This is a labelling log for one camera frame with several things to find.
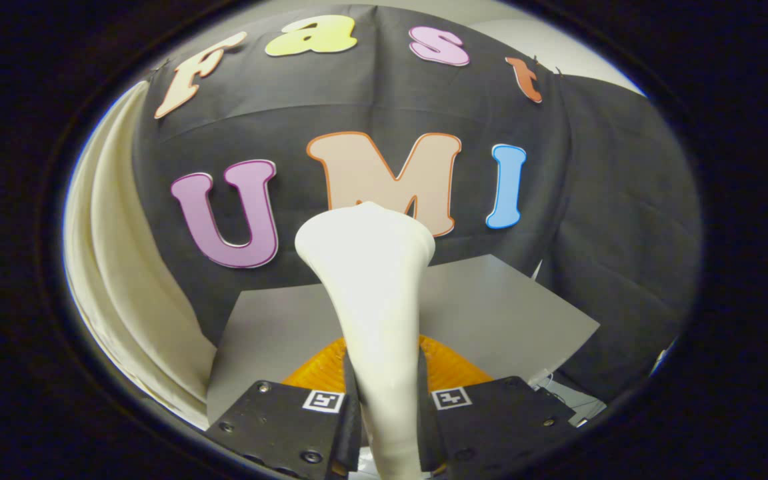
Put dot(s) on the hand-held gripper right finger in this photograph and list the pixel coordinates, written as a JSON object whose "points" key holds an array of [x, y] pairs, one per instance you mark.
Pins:
{"points": [[490, 420]]}

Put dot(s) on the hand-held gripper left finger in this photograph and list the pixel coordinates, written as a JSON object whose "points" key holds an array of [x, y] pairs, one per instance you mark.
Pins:
{"points": [[290, 420]]}

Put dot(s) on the white garment steamer head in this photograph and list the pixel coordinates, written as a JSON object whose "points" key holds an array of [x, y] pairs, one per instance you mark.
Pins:
{"points": [[370, 280]]}

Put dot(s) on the cream button-up shirt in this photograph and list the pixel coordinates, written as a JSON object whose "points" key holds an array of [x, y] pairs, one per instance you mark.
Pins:
{"points": [[124, 280]]}

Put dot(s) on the grey and white cabinet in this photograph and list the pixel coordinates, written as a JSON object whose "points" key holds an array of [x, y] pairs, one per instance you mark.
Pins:
{"points": [[490, 313]]}

